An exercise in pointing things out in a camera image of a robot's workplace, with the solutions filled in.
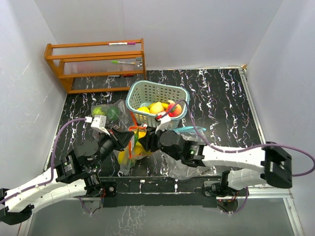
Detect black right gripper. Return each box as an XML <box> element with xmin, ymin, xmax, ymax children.
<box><xmin>139</xmin><ymin>124</ymin><xmax>181</xmax><ymax>161</ymax></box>

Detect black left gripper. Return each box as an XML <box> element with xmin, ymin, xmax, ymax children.
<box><xmin>92</xmin><ymin>125</ymin><xmax>135</xmax><ymax>169</ymax></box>

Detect yellow bananas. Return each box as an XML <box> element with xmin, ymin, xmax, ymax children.
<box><xmin>117</xmin><ymin>129</ymin><xmax>151</xmax><ymax>165</ymax></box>

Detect clear zip bag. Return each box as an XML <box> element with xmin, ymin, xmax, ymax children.
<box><xmin>91</xmin><ymin>99</ymin><xmax>135</xmax><ymax>130</ymax></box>
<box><xmin>164</xmin><ymin>126</ymin><xmax>217</xmax><ymax>180</ymax></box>
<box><xmin>114</xmin><ymin>124</ymin><xmax>152</xmax><ymax>177</ymax></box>

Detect clear zip top bag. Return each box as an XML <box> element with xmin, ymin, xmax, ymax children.
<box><xmin>91</xmin><ymin>99</ymin><xmax>135</xmax><ymax>130</ymax></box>

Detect green custard apple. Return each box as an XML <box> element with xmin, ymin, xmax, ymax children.
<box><xmin>92</xmin><ymin>107</ymin><xmax>104</xmax><ymax>117</ymax></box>

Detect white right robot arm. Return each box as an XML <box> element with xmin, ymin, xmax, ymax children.
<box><xmin>139</xmin><ymin>129</ymin><xmax>292</xmax><ymax>195</ymax></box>

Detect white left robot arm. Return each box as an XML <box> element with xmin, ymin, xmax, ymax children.
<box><xmin>0</xmin><ymin>129</ymin><xmax>134</xmax><ymax>225</ymax></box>

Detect orange peach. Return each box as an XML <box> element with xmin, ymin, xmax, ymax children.
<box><xmin>166</xmin><ymin>103</ymin><xmax>183</xmax><ymax>118</ymax></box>

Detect yellow pear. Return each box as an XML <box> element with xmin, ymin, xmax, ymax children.
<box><xmin>149</xmin><ymin>102</ymin><xmax>164</xmax><ymax>115</ymax></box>

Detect teal plastic basket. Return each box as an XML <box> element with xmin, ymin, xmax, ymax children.
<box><xmin>126</xmin><ymin>80</ymin><xmax>190</xmax><ymax>129</ymax></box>

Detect green white marker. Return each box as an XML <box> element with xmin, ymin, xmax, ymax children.
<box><xmin>111</xmin><ymin>60</ymin><xmax>136</xmax><ymax>65</ymax></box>

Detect wooden rack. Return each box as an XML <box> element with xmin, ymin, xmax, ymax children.
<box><xmin>44</xmin><ymin>38</ymin><xmax>146</xmax><ymax>94</ymax></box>

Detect pink white marker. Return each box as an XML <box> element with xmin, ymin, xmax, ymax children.
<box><xmin>108</xmin><ymin>42</ymin><xmax>136</xmax><ymax>46</ymax></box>

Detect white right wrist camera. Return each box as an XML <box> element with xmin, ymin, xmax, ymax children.
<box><xmin>156</xmin><ymin>114</ymin><xmax>171</xmax><ymax>131</ymax></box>

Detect black metal base rail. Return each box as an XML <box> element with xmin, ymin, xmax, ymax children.
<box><xmin>74</xmin><ymin>176</ymin><xmax>252</xmax><ymax>213</ymax></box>

